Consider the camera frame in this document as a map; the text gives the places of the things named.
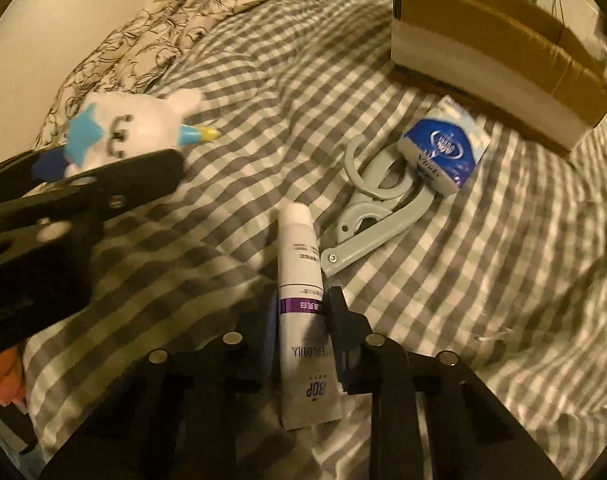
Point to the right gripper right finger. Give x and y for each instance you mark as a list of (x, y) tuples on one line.
[(430, 414)]

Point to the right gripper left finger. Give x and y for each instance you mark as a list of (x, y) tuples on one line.
[(174, 415)]

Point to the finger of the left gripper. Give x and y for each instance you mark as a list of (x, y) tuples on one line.
[(107, 191), (24, 172)]

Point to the white star plush toy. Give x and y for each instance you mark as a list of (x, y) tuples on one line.
[(111, 126)]

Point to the white purple cream tube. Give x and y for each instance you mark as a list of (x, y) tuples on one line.
[(308, 378)]

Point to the person left hand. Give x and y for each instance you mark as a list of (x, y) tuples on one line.
[(12, 385)]

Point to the grey checkered bed sheet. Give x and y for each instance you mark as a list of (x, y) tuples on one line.
[(511, 273)]

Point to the black white patterned blanket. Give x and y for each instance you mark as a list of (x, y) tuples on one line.
[(136, 54)]

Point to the blue tissue pack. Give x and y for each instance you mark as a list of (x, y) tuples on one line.
[(445, 146)]

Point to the brown cardboard box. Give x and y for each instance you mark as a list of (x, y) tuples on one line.
[(508, 59)]

